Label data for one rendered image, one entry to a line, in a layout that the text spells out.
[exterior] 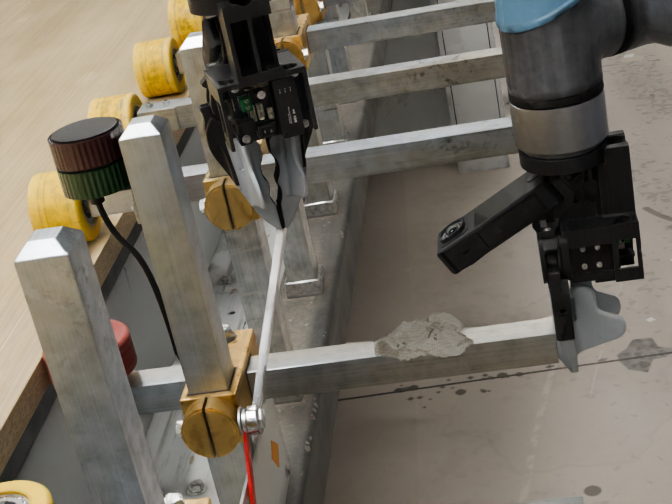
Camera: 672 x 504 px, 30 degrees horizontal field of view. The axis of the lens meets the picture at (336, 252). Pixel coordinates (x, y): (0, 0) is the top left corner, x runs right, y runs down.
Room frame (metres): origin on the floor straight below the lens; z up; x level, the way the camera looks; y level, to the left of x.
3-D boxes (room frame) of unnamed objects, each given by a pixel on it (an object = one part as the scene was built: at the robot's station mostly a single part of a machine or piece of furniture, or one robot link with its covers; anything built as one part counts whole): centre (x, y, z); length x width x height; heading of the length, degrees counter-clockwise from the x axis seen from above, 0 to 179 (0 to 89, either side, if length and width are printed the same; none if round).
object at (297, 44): (1.72, 0.00, 0.95); 0.13 x 0.06 x 0.05; 171
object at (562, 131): (0.94, -0.20, 1.05); 0.08 x 0.08 x 0.05
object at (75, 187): (0.96, 0.18, 1.08); 0.06 x 0.06 x 0.02
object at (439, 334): (0.96, -0.06, 0.87); 0.09 x 0.07 x 0.02; 81
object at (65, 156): (0.96, 0.18, 1.10); 0.06 x 0.06 x 0.02
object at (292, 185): (0.97, 0.02, 1.03); 0.06 x 0.03 x 0.09; 11
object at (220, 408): (0.98, 0.13, 0.85); 0.13 x 0.06 x 0.05; 171
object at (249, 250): (1.20, 0.09, 0.87); 0.03 x 0.03 x 0.48; 81
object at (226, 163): (0.98, 0.06, 1.08); 0.05 x 0.02 x 0.09; 101
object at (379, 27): (1.72, -0.05, 0.95); 0.50 x 0.04 x 0.04; 81
